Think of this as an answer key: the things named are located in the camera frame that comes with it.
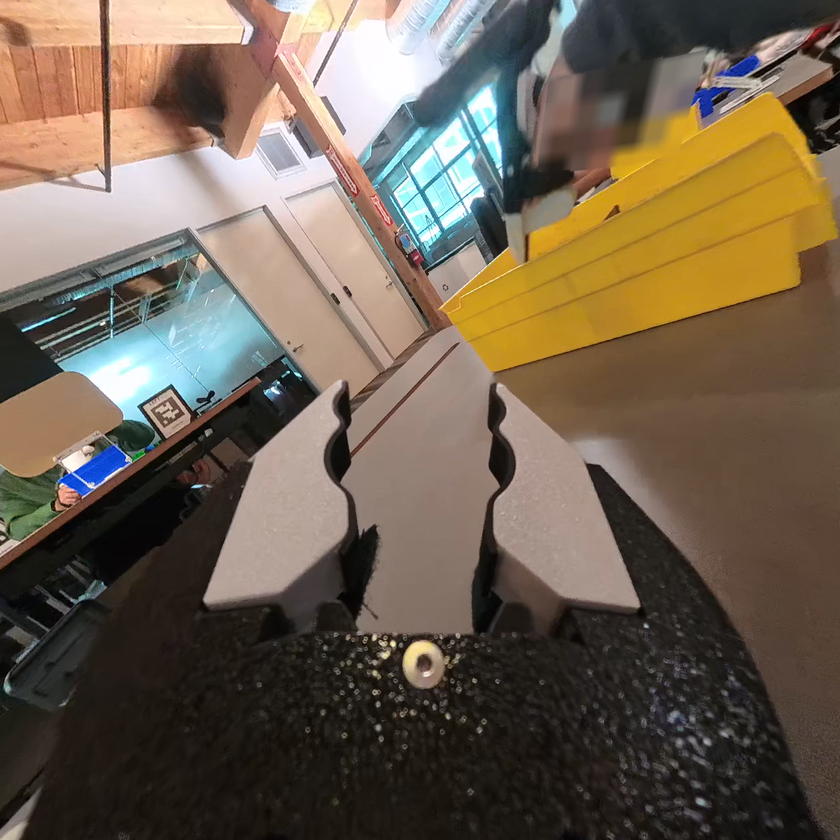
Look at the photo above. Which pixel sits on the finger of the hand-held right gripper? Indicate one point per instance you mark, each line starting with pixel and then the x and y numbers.
pixel 517 236
pixel 550 208

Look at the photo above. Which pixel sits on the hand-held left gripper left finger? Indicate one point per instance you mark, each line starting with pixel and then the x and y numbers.
pixel 282 525

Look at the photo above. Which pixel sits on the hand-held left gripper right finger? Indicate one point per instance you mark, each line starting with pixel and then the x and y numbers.
pixel 558 525

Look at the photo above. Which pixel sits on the yellow plastic bin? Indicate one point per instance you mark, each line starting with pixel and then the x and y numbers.
pixel 623 289

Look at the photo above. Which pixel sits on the person's right forearm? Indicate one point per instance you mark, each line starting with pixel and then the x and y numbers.
pixel 689 26

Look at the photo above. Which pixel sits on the large grid window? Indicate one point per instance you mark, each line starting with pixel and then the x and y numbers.
pixel 439 177

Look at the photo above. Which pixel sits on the red fire extinguisher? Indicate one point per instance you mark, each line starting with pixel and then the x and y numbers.
pixel 407 246

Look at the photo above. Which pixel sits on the red arrow sign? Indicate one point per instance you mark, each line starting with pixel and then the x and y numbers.
pixel 342 170
pixel 382 210

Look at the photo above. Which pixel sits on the wooden table black legs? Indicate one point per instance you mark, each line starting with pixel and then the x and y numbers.
pixel 164 453

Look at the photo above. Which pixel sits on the black white marker sign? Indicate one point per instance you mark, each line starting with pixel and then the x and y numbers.
pixel 167 412

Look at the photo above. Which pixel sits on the beige door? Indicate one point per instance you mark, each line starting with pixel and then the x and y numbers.
pixel 282 295
pixel 354 262

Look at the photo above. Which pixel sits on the blue box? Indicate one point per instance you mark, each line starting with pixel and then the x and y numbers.
pixel 95 469

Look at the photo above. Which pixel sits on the glass office partition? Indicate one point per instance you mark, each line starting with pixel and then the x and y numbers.
pixel 131 328

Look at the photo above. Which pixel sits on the black hard case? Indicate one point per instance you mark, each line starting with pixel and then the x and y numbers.
pixel 52 656

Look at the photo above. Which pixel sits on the black hanging rod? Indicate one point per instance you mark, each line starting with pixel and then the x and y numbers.
pixel 106 98

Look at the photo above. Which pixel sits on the silver ventilation duct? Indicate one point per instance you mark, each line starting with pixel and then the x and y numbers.
pixel 426 26

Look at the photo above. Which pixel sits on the wooden post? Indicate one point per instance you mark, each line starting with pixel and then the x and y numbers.
pixel 328 131

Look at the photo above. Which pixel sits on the black wall speaker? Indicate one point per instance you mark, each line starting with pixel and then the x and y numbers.
pixel 318 128

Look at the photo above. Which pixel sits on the white wall vent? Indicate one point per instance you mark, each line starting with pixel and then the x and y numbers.
pixel 281 153

